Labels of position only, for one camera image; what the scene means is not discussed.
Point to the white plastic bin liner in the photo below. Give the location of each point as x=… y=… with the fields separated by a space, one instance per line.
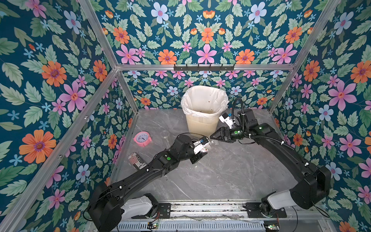
x=204 y=102

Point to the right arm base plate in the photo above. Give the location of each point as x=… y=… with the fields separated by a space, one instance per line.
x=262 y=210

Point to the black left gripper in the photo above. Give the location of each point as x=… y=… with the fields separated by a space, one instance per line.
x=196 y=158

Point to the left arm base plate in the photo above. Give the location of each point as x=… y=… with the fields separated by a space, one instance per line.
x=163 y=210

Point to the clear jar with dried flowers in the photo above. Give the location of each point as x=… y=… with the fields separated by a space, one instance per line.
x=164 y=134

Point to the cream ribbed trash bin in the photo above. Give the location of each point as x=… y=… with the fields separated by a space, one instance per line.
x=205 y=124

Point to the jar with white lid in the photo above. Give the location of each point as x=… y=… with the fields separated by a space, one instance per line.
x=211 y=144

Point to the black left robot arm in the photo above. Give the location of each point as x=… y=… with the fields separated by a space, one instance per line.
x=106 y=203

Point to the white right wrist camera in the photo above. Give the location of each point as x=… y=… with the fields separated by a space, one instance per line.
x=225 y=118

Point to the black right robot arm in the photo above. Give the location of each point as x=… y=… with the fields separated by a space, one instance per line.
x=313 y=182

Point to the black wall hook rail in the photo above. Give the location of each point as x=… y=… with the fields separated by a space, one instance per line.
x=207 y=67

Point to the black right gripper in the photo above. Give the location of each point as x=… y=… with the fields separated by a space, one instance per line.
x=225 y=135

